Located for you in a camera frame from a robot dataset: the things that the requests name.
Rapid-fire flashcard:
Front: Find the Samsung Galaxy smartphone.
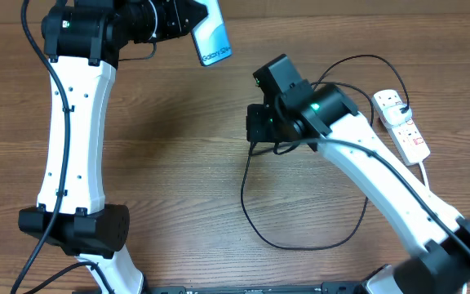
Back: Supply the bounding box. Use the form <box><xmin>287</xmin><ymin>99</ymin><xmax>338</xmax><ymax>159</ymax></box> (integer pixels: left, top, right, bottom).
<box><xmin>192</xmin><ymin>0</ymin><xmax>232</xmax><ymax>67</ymax></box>

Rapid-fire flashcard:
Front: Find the black USB charging cable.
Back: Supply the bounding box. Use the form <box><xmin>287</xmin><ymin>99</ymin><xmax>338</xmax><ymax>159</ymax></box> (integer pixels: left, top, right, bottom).
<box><xmin>240</xmin><ymin>54</ymin><xmax>411</xmax><ymax>252</ymax></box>

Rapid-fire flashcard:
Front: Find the white power strip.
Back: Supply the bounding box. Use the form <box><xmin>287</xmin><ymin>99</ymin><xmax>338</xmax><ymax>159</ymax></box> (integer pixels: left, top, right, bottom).
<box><xmin>373</xmin><ymin>89</ymin><xmax>430</xmax><ymax>166</ymax></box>

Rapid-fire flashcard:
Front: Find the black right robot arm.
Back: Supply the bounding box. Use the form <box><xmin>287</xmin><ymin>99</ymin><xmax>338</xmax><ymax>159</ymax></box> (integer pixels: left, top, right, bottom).
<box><xmin>246</xmin><ymin>55</ymin><xmax>470</xmax><ymax>293</ymax></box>

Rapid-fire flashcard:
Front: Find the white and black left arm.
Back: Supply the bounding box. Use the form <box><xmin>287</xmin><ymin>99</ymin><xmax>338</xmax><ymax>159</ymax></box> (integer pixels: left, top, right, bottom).
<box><xmin>18</xmin><ymin>1</ymin><xmax>219</xmax><ymax>293</ymax></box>

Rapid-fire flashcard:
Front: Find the white USB charger plug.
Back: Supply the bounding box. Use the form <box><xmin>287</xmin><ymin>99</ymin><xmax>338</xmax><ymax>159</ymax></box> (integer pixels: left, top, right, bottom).
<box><xmin>382</xmin><ymin>105</ymin><xmax>412</xmax><ymax>128</ymax></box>

